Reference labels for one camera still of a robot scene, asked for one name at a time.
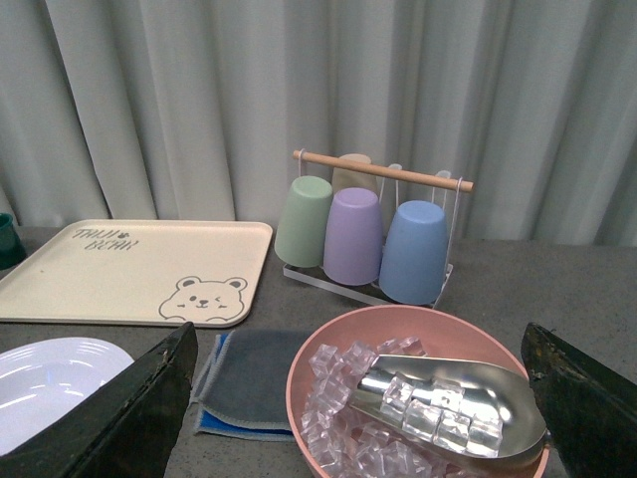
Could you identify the purple plastic cup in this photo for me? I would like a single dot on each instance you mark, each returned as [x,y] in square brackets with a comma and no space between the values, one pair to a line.
[353,238]

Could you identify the metal ice scoop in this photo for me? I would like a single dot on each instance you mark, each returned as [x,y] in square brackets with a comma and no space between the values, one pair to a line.
[478,393]

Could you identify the beige plastic cup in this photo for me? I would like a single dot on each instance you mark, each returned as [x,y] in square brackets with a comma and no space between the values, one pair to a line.
[346,178]

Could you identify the pink plastic bowl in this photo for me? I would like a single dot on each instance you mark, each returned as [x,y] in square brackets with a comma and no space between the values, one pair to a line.
[441,335]

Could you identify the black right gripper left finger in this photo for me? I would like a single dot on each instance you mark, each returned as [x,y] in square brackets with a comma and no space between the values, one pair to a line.
[127,428]

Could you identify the white cup rack wooden handle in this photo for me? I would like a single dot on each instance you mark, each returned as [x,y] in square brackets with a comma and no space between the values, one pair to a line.
[372,294]

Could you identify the dark green mug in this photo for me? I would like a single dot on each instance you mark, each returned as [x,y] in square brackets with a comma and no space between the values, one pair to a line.
[12,251]

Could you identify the green plastic cup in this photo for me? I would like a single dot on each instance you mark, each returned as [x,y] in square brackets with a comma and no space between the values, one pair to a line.
[300,236]

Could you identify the beige bear serving tray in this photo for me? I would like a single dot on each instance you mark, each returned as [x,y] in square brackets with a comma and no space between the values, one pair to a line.
[140,272]

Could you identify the clear fake ice cubes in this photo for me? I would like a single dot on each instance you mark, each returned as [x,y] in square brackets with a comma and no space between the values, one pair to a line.
[357,426]

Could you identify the blue plastic cup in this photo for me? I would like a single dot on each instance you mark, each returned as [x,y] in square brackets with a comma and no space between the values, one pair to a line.
[414,259]

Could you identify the grey curtain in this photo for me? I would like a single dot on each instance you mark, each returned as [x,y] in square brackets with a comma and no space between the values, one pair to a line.
[192,109]

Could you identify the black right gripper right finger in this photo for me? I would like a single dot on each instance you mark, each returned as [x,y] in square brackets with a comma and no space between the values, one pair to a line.
[589,409]

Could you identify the white ridged plate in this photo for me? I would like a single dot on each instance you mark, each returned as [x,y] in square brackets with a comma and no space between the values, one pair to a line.
[43,381]

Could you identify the grey blue folded cloth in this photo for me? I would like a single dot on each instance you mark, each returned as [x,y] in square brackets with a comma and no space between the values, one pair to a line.
[240,392]

